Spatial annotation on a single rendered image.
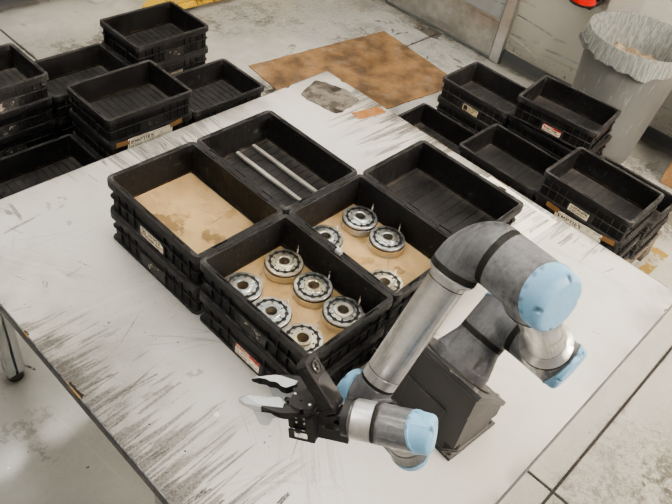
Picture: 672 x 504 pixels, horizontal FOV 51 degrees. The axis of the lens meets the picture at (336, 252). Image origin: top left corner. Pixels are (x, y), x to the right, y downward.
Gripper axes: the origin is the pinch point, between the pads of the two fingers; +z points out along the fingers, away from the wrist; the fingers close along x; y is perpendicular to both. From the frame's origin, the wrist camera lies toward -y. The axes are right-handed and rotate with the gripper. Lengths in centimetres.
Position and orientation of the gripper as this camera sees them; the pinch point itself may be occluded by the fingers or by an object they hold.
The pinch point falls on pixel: (251, 387)
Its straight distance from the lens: 138.0
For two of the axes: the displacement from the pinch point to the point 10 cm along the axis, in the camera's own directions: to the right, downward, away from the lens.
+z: -9.4, -1.4, 3.0
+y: 0.4, 8.6, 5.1
